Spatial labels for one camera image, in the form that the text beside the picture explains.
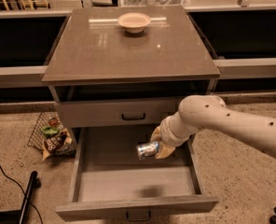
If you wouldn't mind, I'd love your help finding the grey horizontal rail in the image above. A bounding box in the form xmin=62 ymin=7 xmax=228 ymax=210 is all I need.
xmin=0 ymin=58 xmax=276 ymax=89

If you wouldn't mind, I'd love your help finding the green snack bag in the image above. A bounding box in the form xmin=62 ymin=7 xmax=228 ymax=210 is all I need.
xmin=40 ymin=126 xmax=60 ymax=138

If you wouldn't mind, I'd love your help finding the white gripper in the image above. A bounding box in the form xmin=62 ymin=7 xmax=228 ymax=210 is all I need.
xmin=150 ymin=113 xmax=198 ymax=159

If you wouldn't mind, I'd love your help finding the white bowl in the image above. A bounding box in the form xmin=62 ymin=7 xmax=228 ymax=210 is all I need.
xmin=117 ymin=13 xmax=151 ymax=34

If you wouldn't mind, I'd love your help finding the brown snack bag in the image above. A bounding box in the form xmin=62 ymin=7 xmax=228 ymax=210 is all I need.
xmin=42 ymin=130 xmax=74 ymax=161

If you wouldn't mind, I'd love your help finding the closed grey top drawer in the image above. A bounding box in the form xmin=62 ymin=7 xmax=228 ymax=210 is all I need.
xmin=55 ymin=97 xmax=183 ymax=128

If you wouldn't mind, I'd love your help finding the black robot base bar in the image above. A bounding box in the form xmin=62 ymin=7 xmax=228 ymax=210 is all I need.
xmin=0 ymin=171 xmax=40 ymax=224

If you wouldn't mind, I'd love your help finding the black cable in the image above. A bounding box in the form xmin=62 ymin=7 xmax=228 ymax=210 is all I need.
xmin=0 ymin=143 xmax=45 ymax=224

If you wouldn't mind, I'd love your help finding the wire basket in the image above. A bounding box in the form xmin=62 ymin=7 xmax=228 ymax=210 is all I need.
xmin=27 ymin=112 xmax=76 ymax=161

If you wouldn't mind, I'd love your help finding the open grey middle drawer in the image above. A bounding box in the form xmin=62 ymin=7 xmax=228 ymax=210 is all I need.
xmin=56 ymin=125 xmax=218 ymax=222

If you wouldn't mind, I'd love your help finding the grey drawer cabinet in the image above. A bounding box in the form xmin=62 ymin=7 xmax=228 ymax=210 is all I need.
xmin=41 ymin=5 xmax=221 ymax=222

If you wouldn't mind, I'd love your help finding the redbull can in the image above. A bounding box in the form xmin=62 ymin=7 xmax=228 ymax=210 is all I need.
xmin=136 ymin=141 xmax=159 ymax=160

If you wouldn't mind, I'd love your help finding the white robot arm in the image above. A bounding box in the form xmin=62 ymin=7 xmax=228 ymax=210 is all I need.
xmin=151 ymin=95 xmax=276 ymax=159

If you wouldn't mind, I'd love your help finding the small red can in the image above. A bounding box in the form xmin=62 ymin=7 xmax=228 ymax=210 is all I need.
xmin=48 ymin=117 xmax=59 ymax=127

